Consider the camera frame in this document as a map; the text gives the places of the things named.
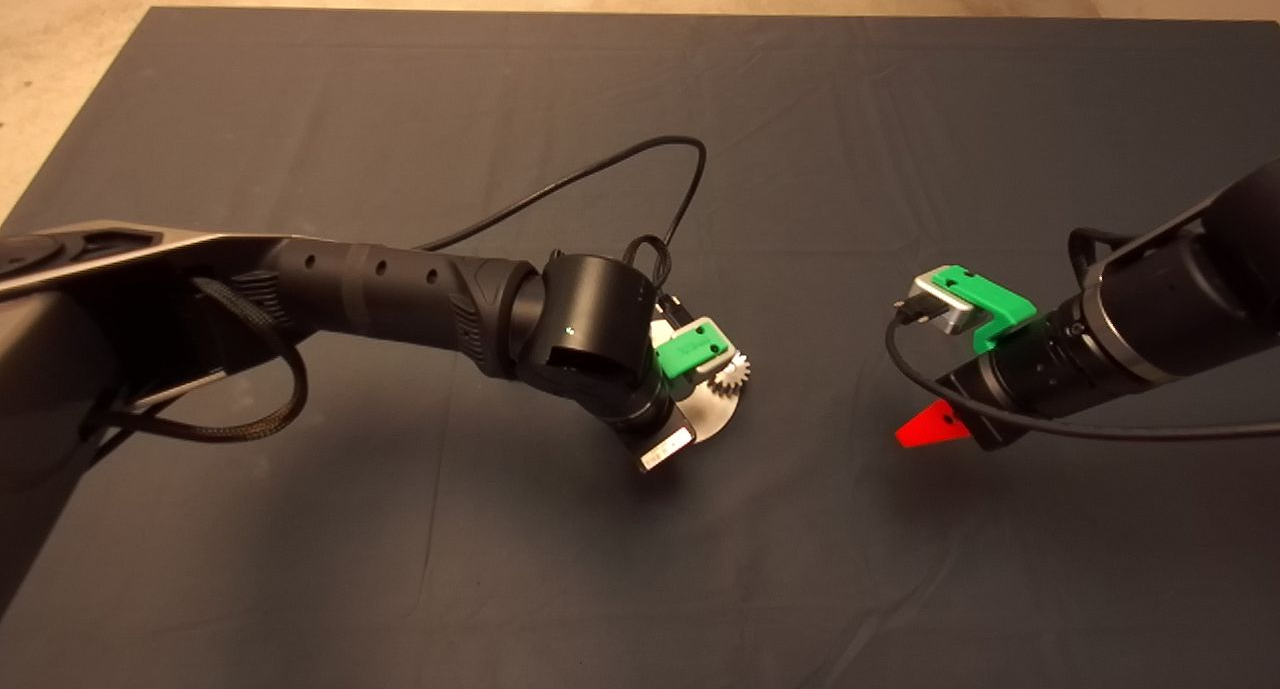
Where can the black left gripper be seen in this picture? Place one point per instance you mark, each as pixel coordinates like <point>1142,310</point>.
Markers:
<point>660,434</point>

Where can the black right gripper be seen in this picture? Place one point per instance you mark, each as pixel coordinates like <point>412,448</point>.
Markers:
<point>985,409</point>

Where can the steel planetary gear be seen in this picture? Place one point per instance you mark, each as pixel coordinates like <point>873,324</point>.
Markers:
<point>732,374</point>

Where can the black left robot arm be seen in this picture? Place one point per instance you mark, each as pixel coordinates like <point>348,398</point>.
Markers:
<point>400,289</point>

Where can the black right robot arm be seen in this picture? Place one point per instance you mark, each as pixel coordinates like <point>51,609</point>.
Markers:
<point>1200,289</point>

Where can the round metal carrier plate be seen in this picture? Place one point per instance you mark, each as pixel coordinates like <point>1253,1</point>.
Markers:
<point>712,414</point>

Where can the dark grey table cloth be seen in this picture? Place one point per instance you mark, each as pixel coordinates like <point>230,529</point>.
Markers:
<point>600,569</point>

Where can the thick black braided sleeve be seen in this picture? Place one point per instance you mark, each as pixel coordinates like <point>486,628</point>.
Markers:
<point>295,389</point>

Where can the green left camera mount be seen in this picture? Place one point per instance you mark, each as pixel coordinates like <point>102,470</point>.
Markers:
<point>690,354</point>

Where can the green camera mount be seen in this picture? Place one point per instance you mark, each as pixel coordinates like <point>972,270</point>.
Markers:
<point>990,304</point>
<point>690,354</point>

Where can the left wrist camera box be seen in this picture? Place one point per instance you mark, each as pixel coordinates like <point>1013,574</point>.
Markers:
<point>712,334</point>

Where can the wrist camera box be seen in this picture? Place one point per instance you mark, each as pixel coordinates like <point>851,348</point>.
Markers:
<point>945,304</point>
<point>712,334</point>

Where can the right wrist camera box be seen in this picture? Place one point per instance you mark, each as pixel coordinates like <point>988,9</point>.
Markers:
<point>945,304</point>

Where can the green right camera mount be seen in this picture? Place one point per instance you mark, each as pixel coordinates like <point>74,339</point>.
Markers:
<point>990,304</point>

